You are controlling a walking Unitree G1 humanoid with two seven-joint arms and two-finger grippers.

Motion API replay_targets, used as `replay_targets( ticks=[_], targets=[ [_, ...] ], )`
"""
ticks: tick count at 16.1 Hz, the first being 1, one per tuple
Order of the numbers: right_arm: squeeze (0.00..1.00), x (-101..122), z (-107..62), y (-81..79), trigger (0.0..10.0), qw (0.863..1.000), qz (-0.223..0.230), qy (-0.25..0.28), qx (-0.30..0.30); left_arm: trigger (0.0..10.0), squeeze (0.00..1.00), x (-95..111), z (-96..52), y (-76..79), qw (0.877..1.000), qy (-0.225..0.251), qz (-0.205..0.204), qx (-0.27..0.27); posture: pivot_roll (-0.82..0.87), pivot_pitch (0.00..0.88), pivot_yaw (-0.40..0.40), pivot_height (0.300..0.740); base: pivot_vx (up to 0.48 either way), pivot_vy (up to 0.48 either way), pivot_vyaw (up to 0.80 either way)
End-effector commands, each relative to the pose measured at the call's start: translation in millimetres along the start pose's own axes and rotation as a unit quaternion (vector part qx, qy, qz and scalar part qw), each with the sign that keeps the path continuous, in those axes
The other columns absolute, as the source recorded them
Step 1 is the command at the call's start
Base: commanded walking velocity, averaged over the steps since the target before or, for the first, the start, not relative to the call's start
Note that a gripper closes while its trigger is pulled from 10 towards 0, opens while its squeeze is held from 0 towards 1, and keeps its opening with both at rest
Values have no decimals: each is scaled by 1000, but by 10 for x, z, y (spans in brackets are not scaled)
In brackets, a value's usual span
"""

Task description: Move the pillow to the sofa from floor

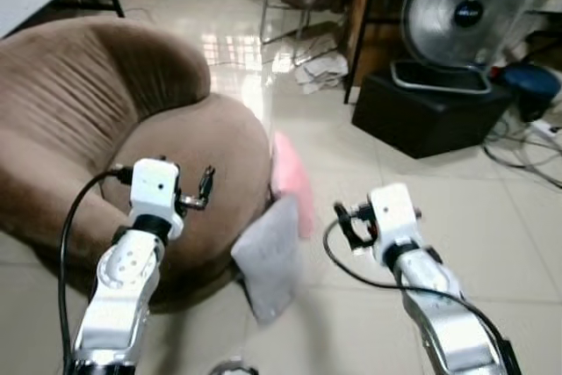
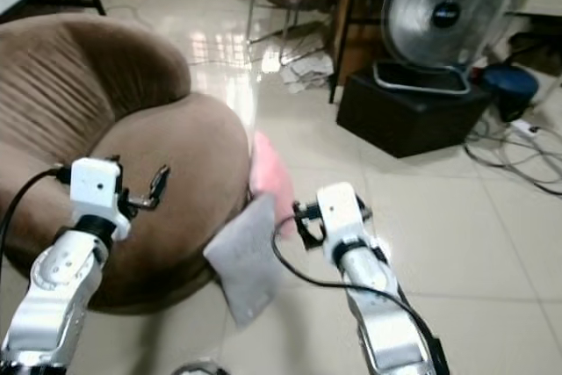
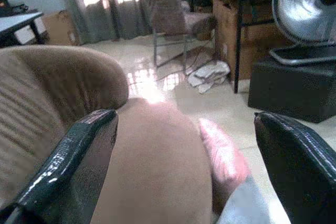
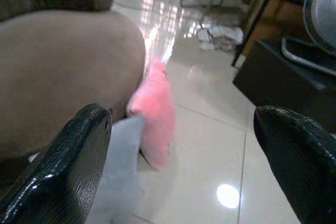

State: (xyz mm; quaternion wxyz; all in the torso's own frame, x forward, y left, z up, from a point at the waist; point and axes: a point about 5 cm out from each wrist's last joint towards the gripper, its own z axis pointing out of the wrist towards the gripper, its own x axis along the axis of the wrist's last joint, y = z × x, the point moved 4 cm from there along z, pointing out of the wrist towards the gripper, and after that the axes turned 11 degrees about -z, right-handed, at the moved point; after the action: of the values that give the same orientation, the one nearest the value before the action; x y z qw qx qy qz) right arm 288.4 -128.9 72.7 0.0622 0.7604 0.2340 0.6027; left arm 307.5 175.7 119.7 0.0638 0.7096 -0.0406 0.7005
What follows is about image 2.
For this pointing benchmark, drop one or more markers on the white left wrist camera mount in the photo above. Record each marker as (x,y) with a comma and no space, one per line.
(95,186)

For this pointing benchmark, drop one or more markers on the crumpled white papers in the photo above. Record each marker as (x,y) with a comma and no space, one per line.
(307,72)

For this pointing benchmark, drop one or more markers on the white power strip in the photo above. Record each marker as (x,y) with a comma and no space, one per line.
(525,127)

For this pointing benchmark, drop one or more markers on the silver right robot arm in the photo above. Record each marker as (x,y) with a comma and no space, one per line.
(382,322)

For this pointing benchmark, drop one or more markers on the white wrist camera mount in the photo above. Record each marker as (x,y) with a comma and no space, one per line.
(342,212)
(95,186)

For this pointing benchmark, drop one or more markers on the pink pillow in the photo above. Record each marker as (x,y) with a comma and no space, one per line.
(272,173)

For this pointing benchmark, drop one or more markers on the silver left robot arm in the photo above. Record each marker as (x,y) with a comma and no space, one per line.
(53,296)

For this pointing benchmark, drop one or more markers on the blue round stool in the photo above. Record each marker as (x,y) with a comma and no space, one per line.
(511,85)

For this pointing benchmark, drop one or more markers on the grey square pillow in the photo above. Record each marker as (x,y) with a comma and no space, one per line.
(246,256)

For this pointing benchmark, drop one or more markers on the large round floor fan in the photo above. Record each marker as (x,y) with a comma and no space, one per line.
(446,15)

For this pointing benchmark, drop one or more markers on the brown round fabric sofa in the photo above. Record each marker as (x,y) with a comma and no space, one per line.
(70,94)

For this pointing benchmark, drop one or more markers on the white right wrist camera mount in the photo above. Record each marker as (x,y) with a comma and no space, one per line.
(342,212)

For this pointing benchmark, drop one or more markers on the black box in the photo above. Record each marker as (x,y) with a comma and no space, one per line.
(404,120)

